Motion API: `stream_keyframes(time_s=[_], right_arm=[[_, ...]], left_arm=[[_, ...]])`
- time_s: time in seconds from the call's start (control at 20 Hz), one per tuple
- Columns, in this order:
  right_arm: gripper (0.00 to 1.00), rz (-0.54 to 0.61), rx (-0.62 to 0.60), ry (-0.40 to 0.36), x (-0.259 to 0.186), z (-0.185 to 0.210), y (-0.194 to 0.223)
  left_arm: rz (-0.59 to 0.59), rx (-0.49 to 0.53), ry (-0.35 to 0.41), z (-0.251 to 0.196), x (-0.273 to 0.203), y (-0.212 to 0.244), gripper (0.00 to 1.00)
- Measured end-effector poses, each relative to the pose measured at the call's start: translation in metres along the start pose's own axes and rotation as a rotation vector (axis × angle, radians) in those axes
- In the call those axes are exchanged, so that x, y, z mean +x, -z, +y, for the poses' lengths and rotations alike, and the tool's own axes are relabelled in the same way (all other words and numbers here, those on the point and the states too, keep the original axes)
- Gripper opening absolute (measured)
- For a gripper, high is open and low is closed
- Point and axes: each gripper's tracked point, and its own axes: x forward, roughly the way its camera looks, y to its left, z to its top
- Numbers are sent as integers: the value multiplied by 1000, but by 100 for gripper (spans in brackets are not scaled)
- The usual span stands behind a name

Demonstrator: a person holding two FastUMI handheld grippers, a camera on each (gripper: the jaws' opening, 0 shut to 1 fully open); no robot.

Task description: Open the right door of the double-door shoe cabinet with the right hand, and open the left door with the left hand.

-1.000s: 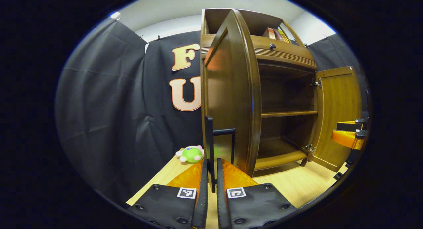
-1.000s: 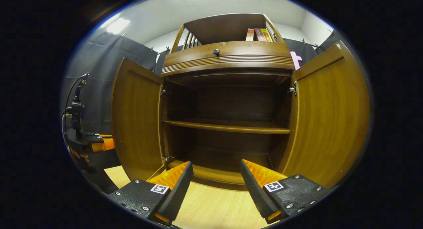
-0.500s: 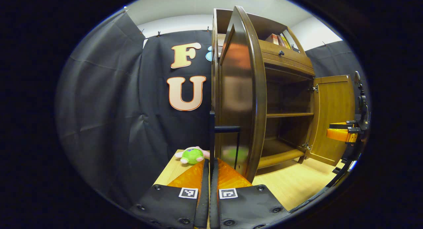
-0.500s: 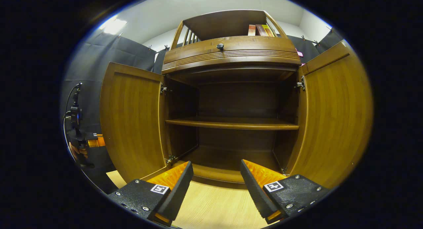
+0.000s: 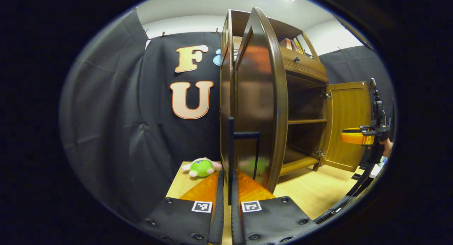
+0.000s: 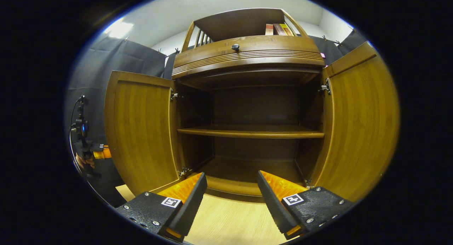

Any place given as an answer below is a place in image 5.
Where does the green plush toy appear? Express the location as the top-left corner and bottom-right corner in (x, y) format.
(182, 157), (223, 177)

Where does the wooden cabinet drawer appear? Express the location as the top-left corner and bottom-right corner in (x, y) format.
(281, 47), (329, 83)

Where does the wooden double-door shoe cabinet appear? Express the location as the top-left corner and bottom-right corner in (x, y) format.
(219, 9), (329, 178)

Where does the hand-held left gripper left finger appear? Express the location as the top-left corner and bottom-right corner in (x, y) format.
(139, 170), (225, 245)

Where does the black backdrop cloth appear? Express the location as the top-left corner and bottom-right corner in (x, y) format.
(59, 8), (395, 224)

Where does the wooden shoe cabinet door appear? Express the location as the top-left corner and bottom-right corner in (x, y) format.
(320, 81), (372, 172)
(228, 7), (289, 205)

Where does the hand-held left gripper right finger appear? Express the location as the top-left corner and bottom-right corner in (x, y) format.
(231, 169), (317, 245)

